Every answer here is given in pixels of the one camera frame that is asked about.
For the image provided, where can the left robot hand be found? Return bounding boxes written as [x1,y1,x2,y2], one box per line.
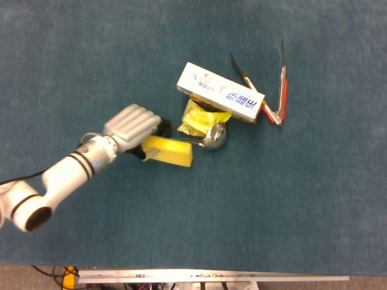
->
[102,103,173,161]

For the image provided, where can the yellow sponge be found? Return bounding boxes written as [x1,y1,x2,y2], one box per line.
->
[140,135,194,168]

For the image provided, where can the gold foil snack package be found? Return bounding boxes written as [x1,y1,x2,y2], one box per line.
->
[186,92,268,124]

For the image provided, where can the steel ladle black handle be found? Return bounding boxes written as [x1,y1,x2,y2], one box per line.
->
[174,122,228,150]

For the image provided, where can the white toothpaste box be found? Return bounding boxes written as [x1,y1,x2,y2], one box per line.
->
[176,62,266,123]

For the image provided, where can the steel tongs red grips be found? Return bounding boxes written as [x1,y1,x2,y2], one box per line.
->
[230,38,289,126]

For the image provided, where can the green snack packet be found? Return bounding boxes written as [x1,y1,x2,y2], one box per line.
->
[177,98,232,138]

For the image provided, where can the teal table cloth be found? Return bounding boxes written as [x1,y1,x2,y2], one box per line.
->
[0,0,387,277]

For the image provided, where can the yellow block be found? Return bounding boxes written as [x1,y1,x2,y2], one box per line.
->
[62,265,80,290]

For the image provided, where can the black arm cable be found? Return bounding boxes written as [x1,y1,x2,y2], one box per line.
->
[0,170,46,185]

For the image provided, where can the black floor cable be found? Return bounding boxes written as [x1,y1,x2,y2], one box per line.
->
[31,265,66,286]

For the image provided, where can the wire bundle under rail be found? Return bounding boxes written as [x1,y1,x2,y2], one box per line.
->
[122,282,261,290]

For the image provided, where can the aluminium rail bar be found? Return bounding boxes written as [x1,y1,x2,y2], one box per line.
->
[77,268,350,284]

